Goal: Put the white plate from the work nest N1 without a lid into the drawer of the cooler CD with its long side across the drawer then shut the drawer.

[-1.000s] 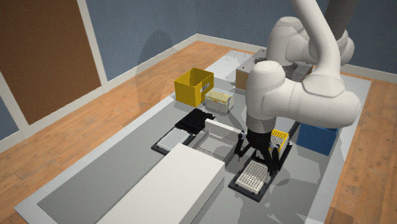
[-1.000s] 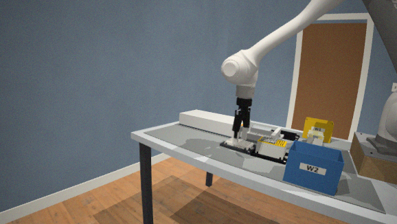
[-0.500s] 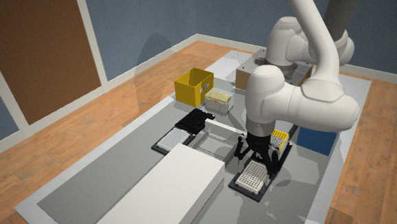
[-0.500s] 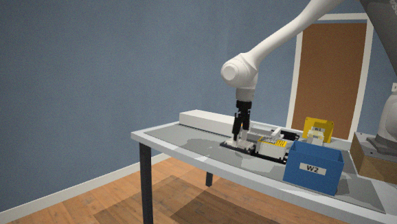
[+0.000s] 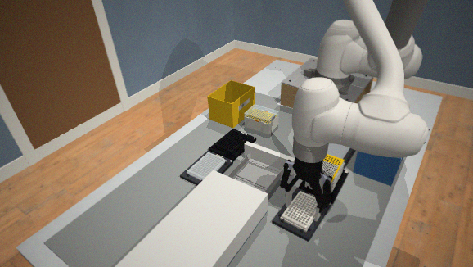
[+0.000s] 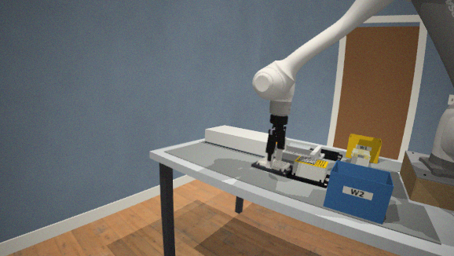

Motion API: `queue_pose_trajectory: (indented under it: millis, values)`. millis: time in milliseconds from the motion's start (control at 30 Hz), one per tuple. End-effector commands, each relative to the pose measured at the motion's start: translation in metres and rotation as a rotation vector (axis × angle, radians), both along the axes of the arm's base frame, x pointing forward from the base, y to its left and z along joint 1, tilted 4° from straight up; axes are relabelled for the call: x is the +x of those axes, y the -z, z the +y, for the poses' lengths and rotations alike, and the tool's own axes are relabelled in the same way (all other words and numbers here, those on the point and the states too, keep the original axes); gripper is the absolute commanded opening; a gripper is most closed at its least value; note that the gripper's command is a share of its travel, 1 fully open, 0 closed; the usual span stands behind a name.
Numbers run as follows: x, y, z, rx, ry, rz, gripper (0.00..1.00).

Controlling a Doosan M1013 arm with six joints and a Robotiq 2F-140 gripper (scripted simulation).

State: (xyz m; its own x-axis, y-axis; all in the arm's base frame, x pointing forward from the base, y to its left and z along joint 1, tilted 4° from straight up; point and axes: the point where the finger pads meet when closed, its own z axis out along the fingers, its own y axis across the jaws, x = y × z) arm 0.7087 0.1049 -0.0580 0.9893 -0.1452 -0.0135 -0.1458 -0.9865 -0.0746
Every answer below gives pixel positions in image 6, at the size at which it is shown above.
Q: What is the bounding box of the yellow open-top bin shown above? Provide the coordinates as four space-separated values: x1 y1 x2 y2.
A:
346 134 382 163

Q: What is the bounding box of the blue open-top bin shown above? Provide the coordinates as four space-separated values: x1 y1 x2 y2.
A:
323 160 394 224

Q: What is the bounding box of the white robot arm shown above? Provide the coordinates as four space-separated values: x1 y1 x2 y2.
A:
252 0 454 179

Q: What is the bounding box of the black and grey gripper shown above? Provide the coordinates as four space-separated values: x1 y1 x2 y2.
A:
265 115 288 169

